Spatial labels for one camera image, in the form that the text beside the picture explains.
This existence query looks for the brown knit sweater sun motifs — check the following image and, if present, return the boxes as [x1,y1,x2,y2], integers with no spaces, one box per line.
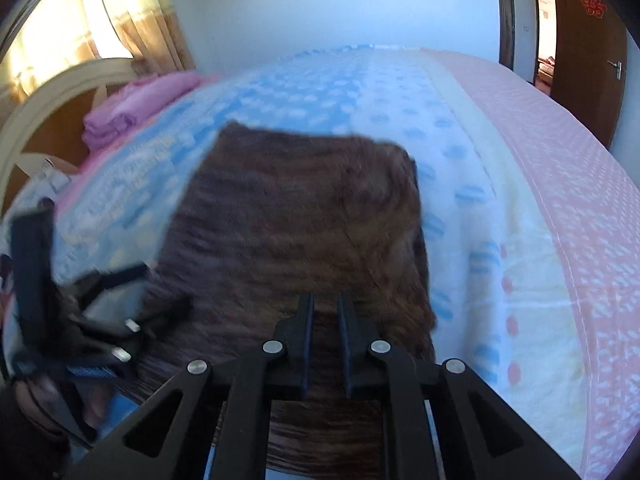
[122,122,436,479]

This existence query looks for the person's left hand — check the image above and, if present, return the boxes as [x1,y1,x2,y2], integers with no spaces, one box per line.
[13,376,114,437]

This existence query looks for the grey patterned pillow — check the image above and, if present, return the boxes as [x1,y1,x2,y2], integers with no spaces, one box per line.
[14,160,75,203]

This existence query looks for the cream wooden headboard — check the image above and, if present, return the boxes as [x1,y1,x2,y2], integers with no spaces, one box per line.
[1,58,149,211]

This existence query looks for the folded purple blanket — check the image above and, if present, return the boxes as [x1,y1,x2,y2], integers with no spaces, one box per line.
[82,72,201,153]

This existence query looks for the blue pink patterned bedspread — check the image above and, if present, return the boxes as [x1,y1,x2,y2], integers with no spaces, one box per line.
[0,44,640,480]

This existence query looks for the beige patterned curtain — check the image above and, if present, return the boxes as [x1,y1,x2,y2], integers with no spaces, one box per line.
[1,0,194,102]

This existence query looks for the brown wooden door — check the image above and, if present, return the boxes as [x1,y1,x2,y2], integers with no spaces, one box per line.
[551,0,627,148]

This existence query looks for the red double happiness decal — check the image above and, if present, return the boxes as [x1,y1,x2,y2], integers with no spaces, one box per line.
[580,0,608,18]

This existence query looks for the silver door handle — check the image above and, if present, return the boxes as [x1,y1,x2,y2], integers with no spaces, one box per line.
[606,60,624,80]

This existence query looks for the dark wooden door frame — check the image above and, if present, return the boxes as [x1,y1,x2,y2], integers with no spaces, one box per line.
[499,0,515,70]

